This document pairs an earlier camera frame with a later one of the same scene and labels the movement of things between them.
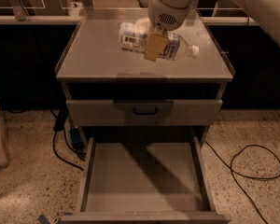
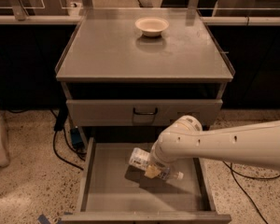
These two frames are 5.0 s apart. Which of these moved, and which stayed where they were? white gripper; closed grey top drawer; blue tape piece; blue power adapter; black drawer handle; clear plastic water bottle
Moved: clear plastic water bottle; white gripper
Stayed: black drawer handle; closed grey top drawer; blue power adapter; blue tape piece
